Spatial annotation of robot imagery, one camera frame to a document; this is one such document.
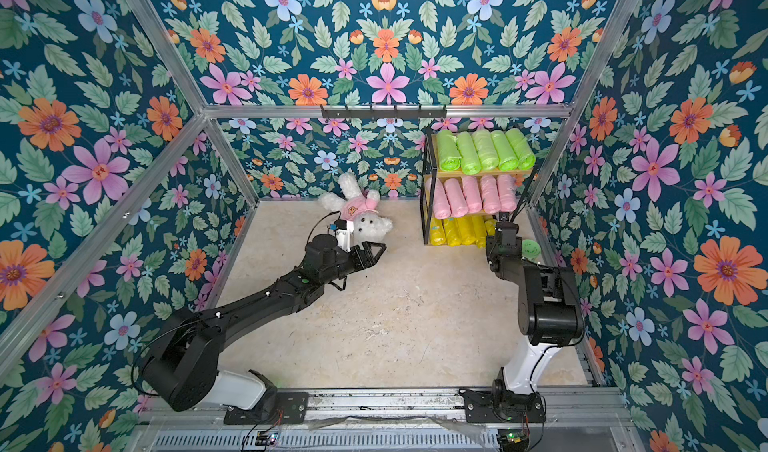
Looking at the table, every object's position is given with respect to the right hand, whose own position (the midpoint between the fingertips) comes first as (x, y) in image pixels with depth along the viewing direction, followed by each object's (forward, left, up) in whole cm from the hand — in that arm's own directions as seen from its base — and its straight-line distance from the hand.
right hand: (509, 236), depth 99 cm
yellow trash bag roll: (+3, +24, -2) cm, 24 cm away
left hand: (-15, +40, +13) cm, 45 cm away
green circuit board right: (-55, +7, -11) cm, 56 cm away
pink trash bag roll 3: (+7, +8, +13) cm, 17 cm away
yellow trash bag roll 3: (+5, +9, -3) cm, 11 cm away
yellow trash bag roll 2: (+5, +18, -2) cm, 19 cm away
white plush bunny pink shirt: (+2, +47, +2) cm, 47 cm away
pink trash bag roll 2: (+7, +13, +13) cm, 20 cm away
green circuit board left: (-57, +67, -9) cm, 89 cm away
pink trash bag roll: (+3, +19, +14) cm, 23 cm away
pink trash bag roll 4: (+9, +2, +13) cm, 16 cm away
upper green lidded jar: (-7, -5, +1) cm, 8 cm away
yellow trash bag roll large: (+7, +5, -2) cm, 9 cm away
